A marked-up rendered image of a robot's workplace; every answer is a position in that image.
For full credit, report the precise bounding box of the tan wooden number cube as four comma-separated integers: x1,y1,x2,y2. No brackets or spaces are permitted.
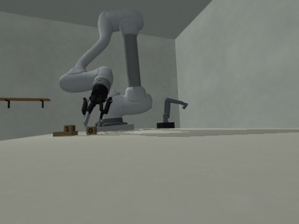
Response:
87,126,97,135
64,125,75,132

